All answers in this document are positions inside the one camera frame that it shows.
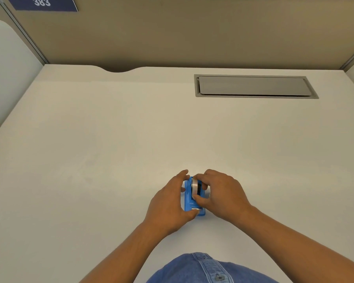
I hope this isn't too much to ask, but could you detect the person's left hand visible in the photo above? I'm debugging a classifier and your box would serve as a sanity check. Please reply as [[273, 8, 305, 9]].
[[142, 170, 200, 238]]

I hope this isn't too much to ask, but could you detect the person's right hand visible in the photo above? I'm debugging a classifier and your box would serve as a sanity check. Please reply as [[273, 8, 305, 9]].
[[192, 169, 253, 224]]

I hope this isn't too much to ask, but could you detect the blue tape dispenser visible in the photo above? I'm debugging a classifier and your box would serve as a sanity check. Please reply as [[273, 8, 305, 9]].
[[181, 176, 206, 217]]

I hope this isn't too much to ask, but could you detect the clear tape roll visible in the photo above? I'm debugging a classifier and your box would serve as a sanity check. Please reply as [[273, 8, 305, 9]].
[[191, 179, 203, 201]]

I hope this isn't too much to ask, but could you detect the person's left forearm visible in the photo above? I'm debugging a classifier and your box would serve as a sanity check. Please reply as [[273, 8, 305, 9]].
[[79, 222, 169, 283]]

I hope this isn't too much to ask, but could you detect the person's right forearm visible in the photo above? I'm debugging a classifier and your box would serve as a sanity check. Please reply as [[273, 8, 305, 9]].
[[234, 205, 354, 283]]

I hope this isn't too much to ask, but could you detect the blue denim shirt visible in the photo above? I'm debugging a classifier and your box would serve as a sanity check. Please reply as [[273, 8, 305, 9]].
[[146, 252, 280, 283]]

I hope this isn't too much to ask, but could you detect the white rounded side panel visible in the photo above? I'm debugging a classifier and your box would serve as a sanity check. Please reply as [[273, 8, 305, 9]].
[[0, 19, 45, 144]]

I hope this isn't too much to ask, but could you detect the dark blue sign plate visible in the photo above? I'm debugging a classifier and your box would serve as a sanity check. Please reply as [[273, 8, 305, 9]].
[[6, 0, 79, 12]]

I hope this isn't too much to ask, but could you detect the grey desk cable hatch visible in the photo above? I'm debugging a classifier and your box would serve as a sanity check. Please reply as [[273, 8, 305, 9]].
[[194, 74, 320, 99]]

